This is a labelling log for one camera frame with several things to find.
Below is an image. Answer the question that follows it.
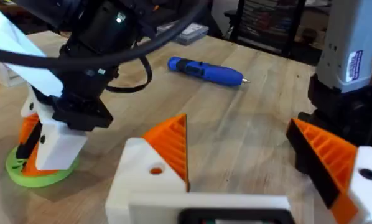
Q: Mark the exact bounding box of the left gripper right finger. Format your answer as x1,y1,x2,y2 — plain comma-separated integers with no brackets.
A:
285,118,372,224

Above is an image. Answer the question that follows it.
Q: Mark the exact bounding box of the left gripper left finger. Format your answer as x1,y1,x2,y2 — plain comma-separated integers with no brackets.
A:
105,113,190,224

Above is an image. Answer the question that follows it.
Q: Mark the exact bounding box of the blue electric screwdriver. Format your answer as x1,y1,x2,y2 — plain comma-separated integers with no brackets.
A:
167,56,251,88

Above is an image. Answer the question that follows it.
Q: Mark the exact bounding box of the green disc with holes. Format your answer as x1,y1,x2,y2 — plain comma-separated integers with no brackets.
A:
5,145,80,189

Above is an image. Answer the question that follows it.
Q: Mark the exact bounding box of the flat wrist plate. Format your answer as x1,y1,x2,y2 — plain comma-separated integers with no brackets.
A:
0,5,64,98

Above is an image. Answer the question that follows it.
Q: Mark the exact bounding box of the black shelf with books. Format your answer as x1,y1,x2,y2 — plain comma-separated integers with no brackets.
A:
225,0,307,58

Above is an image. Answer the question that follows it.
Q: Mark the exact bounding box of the flat grey box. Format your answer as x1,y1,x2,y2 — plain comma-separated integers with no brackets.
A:
156,22,210,46

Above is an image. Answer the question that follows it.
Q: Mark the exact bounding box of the thick black cable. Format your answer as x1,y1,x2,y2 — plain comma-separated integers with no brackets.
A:
0,0,212,71

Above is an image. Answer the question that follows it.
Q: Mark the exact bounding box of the thin black cable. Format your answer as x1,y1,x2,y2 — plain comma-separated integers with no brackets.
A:
105,55,153,94

